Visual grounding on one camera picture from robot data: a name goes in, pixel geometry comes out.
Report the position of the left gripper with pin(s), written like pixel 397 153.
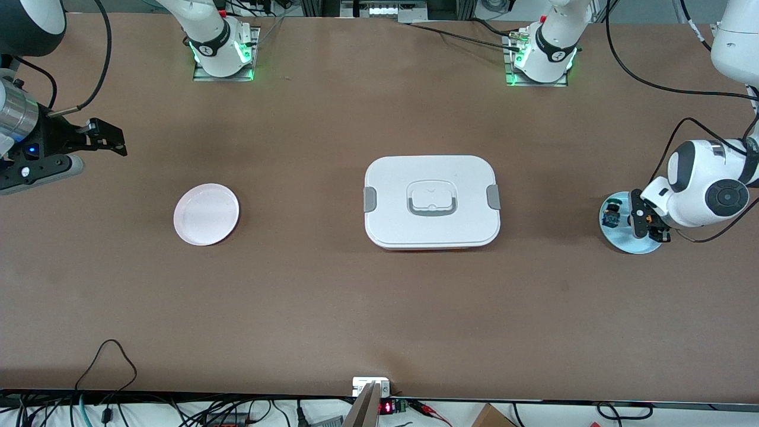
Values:
pixel 620 212

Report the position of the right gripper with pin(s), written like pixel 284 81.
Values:
pixel 52 138

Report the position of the orange and black push-button switch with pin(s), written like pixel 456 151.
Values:
pixel 652 222

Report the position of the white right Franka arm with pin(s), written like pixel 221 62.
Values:
pixel 207 35

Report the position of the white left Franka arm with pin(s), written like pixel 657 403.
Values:
pixel 705 178

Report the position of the white lunch box grey clips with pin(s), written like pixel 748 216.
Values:
pixel 433 201

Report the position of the brown cardboard box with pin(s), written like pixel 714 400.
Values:
pixel 492 418

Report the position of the small white socket box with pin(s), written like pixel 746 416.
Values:
pixel 362 385

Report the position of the light blue round plate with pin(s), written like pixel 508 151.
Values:
pixel 622 237

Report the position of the pale pink round plate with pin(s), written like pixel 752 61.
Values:
pixel 206 214

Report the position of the red clip lead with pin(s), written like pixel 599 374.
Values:
pixel 430 410

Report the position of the red LED display module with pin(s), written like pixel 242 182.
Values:
pixel 386 407

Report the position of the white power strip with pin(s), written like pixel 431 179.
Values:
pixel 385 9

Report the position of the grey metal mounting bar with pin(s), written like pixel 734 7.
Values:
pixel 363 412

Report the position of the green and blue switch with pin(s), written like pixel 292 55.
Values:
pixel 611 219

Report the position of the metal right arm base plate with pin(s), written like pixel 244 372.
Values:
pixel 204 76

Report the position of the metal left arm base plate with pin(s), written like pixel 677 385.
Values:
pixel 510 80

